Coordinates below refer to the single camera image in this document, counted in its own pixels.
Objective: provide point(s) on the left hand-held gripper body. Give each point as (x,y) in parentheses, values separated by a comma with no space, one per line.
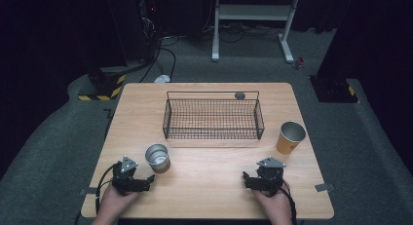
(125,181)

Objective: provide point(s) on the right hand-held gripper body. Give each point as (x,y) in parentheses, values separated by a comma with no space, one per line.
(269,179)

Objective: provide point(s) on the silver metal cup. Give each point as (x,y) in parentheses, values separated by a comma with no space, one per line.
(158,158)

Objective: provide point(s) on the tall orange paper cup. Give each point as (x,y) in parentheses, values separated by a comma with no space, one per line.
(290,138)

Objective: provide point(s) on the person's left hand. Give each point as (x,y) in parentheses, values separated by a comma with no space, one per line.
(118,200)

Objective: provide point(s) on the person's right hand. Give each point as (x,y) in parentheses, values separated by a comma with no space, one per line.
(274,202)

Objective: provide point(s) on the grey tape piece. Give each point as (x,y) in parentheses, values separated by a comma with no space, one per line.
(324,187)
(90,191)

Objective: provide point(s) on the small grey round disc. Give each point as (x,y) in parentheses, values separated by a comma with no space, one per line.
(240,95)

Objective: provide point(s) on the black yellow striped base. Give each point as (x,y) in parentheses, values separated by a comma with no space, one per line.
(336,90)
(107,85)

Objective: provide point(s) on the white power adapter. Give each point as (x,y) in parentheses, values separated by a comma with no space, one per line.
(162,79)

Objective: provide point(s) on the small red object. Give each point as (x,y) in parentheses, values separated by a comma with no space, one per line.
(300,63)

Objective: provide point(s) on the dark equipment rack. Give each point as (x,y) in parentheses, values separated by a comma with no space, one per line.
(147,23)

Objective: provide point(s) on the white metal stand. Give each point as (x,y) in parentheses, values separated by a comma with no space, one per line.
(253,12)

